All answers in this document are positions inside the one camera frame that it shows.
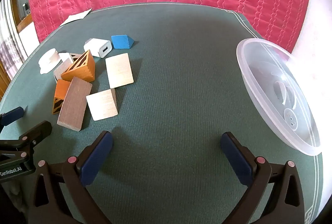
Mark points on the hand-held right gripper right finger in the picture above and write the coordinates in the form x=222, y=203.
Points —
x=237, y=161

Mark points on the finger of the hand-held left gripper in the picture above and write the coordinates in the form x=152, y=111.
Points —
x=13, y=114
x=36, y=132

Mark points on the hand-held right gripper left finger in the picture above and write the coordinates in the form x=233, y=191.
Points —
x=96, y=159

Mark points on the pale wooden wedge block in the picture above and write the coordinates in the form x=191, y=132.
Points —
x=102, y=104

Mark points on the white wooden block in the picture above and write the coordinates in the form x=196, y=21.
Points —
x=61, y=71

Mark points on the small white block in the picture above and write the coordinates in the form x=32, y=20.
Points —
x=66, y=56

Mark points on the clear plastic bowl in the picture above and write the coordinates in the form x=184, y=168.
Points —
x=259, y=78

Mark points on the pale wooden rectangular block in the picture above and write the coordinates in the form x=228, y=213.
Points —
x=119, y=71

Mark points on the pale patterned curtain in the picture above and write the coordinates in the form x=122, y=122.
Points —
x=7, y=53

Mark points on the white round plastic piece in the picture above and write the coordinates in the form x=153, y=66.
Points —
x=48, y=60

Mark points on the orange striped triangular block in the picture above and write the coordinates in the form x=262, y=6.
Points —
x=85, y=71

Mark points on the white charger adapter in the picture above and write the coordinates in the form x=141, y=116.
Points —
x=96, y=46

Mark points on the small dark object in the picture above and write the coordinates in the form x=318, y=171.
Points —
x=25, y=8

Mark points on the green table mat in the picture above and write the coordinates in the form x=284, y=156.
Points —
x=181, y=71

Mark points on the white paper card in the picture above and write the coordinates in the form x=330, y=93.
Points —
x=75, y=18

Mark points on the blue wedge block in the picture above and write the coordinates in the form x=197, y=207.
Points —
x=120, y=42

